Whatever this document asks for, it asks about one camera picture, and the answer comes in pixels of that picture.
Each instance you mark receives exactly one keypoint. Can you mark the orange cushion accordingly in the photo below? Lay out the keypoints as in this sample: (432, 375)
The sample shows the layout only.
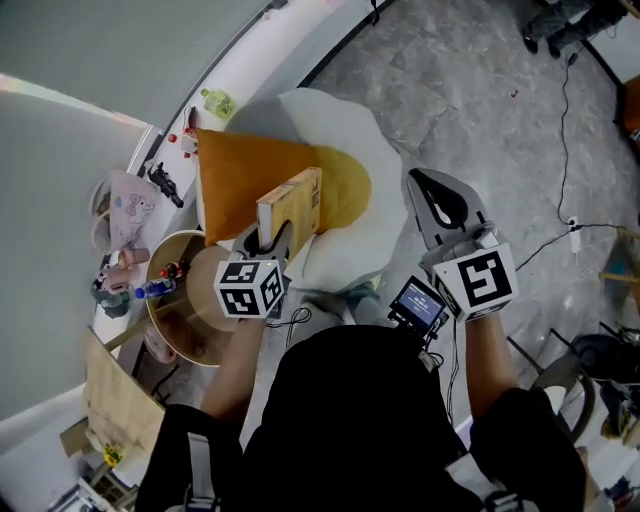
(235, 185)

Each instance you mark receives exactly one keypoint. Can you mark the long wooden table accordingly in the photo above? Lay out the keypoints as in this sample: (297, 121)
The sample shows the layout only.
(115, 400)

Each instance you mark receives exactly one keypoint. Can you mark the grey metal chair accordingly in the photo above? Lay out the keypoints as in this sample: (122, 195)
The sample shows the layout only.
(565, 375)

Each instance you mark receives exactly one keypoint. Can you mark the pink flask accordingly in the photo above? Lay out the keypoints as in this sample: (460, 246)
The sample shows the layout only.
(117, 282)

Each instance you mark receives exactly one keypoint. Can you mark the wooden frame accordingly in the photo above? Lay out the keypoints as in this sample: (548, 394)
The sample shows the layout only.
(622, 270)

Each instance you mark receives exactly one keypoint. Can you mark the person's right forearm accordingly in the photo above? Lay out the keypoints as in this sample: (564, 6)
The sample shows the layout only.
(490, 360)

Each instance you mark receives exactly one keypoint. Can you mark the grey roller blind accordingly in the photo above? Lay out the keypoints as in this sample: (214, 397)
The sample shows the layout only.
(45, 250)
(125, 50)

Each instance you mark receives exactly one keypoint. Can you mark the white pouch with cartoon print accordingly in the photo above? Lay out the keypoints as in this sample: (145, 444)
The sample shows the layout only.
(132, 210)

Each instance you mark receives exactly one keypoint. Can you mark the blue-label water bottle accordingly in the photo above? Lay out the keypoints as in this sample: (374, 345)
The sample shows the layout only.
(157, 287)

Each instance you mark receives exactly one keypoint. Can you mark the brown cardboard sheet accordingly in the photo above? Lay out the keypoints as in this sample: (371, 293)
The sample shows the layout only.
(74, 439)

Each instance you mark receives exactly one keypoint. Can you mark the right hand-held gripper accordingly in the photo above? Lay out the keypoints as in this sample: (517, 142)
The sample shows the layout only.
(480, 280)

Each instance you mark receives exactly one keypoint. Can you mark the small black monitor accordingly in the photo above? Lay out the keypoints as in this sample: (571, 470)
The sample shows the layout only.
(417, 302)

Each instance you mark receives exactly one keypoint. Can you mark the green round container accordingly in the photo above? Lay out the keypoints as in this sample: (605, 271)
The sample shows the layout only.
(116, 305)

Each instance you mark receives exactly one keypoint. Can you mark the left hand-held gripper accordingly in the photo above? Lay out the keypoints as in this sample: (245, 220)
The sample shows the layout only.
(240, 295)

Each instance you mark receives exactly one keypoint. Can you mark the person's grey jeans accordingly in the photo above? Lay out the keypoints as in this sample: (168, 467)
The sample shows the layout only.
(367, 305)

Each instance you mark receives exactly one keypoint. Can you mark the yellow book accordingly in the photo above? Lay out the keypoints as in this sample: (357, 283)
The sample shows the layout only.
(295, 205)

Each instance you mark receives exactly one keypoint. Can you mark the person's left forearm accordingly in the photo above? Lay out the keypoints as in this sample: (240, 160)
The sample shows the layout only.
(230, 370)

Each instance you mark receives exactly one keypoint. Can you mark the white round basket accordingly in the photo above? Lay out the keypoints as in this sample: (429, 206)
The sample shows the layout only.
(97, 235)

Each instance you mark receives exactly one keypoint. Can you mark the small potted plant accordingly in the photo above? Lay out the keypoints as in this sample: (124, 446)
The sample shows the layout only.
(113, 454)

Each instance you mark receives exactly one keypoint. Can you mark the pink cup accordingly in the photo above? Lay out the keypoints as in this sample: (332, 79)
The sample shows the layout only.
(134, 256)

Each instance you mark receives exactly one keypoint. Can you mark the green plastic bottle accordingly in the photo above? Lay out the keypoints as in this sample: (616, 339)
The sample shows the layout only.
(218, 102)

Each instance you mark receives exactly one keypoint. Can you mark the grey cushion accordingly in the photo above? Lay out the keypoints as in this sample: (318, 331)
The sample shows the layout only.
(260, 122)

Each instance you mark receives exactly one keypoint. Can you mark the black toy figure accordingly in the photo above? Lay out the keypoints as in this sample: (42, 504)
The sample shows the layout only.
(165, 185)

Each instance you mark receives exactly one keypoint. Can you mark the small red-capped cola bottle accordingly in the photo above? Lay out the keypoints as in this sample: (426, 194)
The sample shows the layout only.
(170, 273)
(182, 266)

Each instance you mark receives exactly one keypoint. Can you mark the round wooden side table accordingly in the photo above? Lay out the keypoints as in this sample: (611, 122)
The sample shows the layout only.
(200, 320)

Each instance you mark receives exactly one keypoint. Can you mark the person's black shirt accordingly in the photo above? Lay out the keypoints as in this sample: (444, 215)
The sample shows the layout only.
(350, 425)

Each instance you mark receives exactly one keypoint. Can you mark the white fried-egg shaped cushion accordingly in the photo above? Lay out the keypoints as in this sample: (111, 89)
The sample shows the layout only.
(360, 250)

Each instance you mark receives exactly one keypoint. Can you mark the red white toy figure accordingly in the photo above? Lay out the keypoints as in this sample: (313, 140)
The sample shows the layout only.
(188, 142)

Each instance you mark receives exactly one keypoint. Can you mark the black round chair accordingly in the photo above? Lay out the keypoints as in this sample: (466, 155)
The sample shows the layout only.
(605, 355)

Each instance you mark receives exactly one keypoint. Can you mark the white power strip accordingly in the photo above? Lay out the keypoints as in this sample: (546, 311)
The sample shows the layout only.
(574, 234)

